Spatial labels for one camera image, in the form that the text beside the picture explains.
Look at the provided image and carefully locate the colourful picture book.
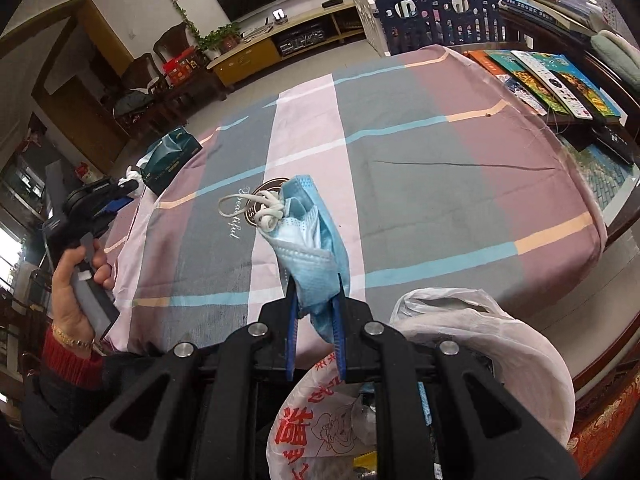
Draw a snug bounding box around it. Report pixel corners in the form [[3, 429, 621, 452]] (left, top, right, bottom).
[[465, 49, 622, 124]]

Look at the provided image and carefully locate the blue face mask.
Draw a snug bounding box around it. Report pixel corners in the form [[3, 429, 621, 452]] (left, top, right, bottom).
[[218, 174, 350, 344]]

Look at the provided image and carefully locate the striped pink grey tablecloth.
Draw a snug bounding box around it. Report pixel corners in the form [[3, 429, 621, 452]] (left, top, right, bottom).
[[106, 46, 606, 351]]

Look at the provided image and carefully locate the red sleeved left forearm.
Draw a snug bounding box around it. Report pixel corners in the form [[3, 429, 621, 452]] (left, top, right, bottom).
[[22, 330, 104, 444]]

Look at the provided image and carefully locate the green tissue box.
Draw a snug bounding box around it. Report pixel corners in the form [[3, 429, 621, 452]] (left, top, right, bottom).
[[137, 127, 202, 196]]

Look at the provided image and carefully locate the dark wooden armchair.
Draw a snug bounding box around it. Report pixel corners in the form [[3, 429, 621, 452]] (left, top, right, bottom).
[[113, 53, 184, 139]]

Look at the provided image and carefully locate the grey green cushion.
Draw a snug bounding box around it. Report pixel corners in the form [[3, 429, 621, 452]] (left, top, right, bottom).
[[590, 30, 639, 84]]

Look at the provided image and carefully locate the crumpled white tissue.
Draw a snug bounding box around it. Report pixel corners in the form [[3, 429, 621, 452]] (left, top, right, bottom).
[[118, 166, 145, 198]]

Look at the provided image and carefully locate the red gift box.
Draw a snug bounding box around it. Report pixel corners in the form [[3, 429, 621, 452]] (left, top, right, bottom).
[[163, 46, 208, 87]]

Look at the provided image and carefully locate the white lined trash bin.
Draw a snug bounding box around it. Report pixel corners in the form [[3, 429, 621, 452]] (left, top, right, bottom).
[[267, 320, 579, 479]]

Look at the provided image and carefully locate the wooden TV cabinet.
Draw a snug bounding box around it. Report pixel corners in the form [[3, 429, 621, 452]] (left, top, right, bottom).
[[207, 1, 364, 89]]

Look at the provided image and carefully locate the blue baby fence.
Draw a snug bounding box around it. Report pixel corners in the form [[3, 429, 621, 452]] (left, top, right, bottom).
[[375, 0, 508, 55]]

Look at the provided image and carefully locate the potted green plant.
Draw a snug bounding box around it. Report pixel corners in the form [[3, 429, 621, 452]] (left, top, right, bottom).
[[200, 22, 241, 54]]

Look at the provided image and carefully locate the person's left hand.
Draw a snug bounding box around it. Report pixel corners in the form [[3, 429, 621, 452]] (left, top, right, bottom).
[[52, 240, 115, 344]]

